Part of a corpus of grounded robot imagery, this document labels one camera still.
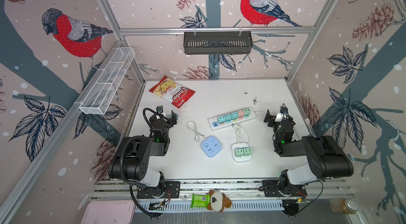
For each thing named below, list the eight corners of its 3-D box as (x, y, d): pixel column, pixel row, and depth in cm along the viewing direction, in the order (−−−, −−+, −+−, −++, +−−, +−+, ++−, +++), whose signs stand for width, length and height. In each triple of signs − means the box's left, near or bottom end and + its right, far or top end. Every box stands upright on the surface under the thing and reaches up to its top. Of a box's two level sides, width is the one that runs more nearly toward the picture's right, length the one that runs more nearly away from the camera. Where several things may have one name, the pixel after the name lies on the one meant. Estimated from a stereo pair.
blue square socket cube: (211, 161, 84) (211, 159, 82) (198, 146, 89) (198, 144, 87) (225, 148, 88) (225, 146, 86) (211, 135, 94) (211, 132, 91)
